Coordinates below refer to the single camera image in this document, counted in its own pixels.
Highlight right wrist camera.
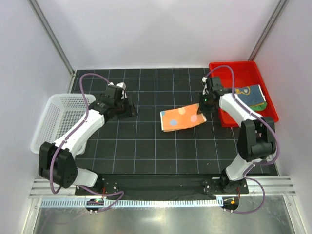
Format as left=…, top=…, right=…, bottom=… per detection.
left=201, top=77, right=212, bottom=95

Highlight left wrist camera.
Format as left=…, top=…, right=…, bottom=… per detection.
left=106, top=82, right=126, bottom=100

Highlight yellow patterned towel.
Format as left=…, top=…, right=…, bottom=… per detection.
left=235, top=85, right=266, bottom=107

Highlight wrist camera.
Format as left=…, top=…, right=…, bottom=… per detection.
left=106, top=82, right=126, bottom=100
left=201, top=77, right=212, bottom=95

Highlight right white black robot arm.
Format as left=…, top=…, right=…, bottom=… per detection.
left=197, top=77, right=276, bottom=194

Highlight green microfiber towel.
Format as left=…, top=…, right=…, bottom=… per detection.
left=250, top=102, right=267, bottom=112

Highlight white perforated plastic basket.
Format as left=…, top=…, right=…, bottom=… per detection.
left=30, top=94, right=86, bottom=154

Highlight orange towel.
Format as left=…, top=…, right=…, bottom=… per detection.
left=160, top=103, right=207, bottom=132

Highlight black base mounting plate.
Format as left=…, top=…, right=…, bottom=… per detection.
left=75, top=174, right=249, bottom=201

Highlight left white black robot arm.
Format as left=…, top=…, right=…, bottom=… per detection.
left=39, top=82, right=137, bottom=195

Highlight aluminium frame rail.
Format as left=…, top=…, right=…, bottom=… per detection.
left=29, top=176, right=296, bottom=211

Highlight red plastic bin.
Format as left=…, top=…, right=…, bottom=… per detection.
left=209, top=61, right=279, bottom=128

